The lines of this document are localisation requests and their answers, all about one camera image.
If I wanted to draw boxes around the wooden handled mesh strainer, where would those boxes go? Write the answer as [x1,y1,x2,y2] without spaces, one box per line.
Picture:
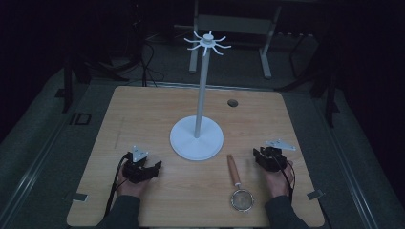
[226,154,255,213]

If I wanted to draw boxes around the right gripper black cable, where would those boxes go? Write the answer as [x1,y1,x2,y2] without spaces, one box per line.
[272,155,296,204]

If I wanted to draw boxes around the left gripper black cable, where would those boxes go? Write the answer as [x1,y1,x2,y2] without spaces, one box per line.
[104,153,133,218]

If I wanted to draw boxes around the white hook stand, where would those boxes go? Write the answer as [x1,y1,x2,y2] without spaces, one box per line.
[169,30,232,162]

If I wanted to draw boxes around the white metal table frame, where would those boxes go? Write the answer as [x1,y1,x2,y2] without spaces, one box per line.
[188,0,283,80]

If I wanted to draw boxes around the black floor cables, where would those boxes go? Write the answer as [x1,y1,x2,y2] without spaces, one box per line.
[127,31,166,88]

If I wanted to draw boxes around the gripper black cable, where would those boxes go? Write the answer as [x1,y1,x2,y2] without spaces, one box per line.
[104,153,133,218]
[272,155,296,204]

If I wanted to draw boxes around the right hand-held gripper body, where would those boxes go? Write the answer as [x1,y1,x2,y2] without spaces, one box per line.
[255,138,297,173]

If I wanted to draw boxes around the black floor bracket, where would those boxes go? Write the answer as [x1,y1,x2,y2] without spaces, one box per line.
[69,112,93,126]

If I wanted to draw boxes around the grey table bracket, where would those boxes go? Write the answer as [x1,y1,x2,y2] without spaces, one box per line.
[307,189,325,201]
[65,192,89,203]

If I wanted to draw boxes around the black tripod stand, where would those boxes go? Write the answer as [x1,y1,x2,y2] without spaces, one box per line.
[54,53,130,115]
[274,34,341,129]

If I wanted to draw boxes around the person's left hand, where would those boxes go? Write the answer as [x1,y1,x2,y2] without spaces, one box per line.
[116,176,153,199]

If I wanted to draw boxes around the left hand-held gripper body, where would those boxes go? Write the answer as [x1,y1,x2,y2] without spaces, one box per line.
[122,145,160,184]

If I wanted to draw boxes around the person's right hand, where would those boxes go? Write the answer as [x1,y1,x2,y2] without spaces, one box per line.
[265,159,295,198]

